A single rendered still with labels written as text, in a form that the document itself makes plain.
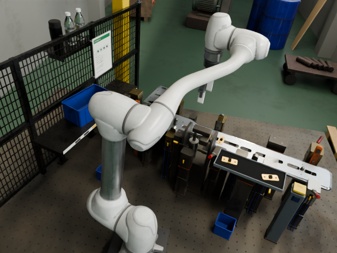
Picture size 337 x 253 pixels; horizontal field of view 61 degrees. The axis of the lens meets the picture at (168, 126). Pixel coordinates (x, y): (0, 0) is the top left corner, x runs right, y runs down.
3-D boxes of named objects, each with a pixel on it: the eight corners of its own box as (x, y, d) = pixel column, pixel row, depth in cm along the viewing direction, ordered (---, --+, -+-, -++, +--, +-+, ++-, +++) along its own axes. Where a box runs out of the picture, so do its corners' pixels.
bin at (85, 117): (112, 107, 207) (112, 91, 199) (80, 127, 186) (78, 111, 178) (96, 98, 213) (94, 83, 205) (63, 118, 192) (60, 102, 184)
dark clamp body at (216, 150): (215, 188, 200) (227, 148, 176) (209, 201, 191) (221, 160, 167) (205, 184, 202) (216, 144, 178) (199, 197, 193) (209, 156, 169)
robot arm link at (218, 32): (199, 47, 132) (225, 55, 127) (204, 12, 122) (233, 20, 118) (209, 40, 139) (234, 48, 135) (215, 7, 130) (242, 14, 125)
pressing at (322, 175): (331, 169, 183) (333, 167, 182) (331, 194, 167) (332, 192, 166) (143, 102, 222) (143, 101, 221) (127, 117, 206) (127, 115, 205)
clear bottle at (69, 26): (78, 42, 193) (74, 12, 180) (71, 45, 188) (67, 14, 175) (70, 40, 194) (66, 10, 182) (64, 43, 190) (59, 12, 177)
